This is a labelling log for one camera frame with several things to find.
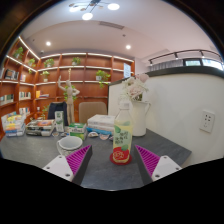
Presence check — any flat stack of magazines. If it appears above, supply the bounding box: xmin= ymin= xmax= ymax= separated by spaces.
xmin=25 ymin=119 xmax=57 ymax=137

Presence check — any tan upholstered chair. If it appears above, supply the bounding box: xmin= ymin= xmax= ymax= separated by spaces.
xmin=78 ymin=101 xmax=108 ymax=125

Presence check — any branched ceiling lamp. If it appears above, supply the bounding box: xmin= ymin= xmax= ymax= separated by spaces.
xmin=68 ymin=0 xmax=121 ymax=21

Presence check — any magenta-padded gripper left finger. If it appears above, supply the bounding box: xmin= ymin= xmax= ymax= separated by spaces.
xmin=42 ymin=144 xmax=94 ymax=187

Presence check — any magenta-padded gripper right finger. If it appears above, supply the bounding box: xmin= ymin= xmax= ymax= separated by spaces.
xmin=134 ymin=144 xmax=183 ymax=186

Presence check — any orange wooden shelf unit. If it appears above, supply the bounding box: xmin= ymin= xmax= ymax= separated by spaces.
xmin=0 ymin=35 xmax=136 ymax=141

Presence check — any white vase with pale flowers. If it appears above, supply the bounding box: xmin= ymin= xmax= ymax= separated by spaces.
xmin=119 ymin=73 xmax=152 ymax=138

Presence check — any dark blue chair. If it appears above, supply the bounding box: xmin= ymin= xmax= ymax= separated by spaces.
xmin=47 ymin=101 xmax=69 ymax=122

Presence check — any white mug with triangle pattern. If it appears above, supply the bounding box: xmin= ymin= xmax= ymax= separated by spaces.
xmin=55 ymin=135 xmax=84 ymax=157

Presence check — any yellow drink bottle white cap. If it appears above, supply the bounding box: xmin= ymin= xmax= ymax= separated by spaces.
xmin=112 ymin=102 xmax=134 ymax=165

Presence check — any white wall socket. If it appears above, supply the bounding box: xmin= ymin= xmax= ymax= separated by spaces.
xmin=199 ymin=109 xmax=216 ymax=134

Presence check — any high window strip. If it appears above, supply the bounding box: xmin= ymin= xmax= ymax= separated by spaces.
xmin=148 ymin=49 xmax=224 ymax=73

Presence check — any stack of white books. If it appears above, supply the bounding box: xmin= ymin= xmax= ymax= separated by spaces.
xmin=86 ymin=114 xmax=116 ymax=134

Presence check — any low green and white box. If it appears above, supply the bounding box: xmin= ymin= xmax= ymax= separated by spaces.
xmin=68 ymin=122 xmax=88 ymax=141

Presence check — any wooden artist mannequin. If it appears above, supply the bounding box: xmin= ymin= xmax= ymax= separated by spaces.
xmin=57 ymin=74 xmax=81 ymax=124

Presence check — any tall green and white carton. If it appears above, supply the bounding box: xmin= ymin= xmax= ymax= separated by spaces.
xmin=54 ymin=110 xmax=65 ymax=133

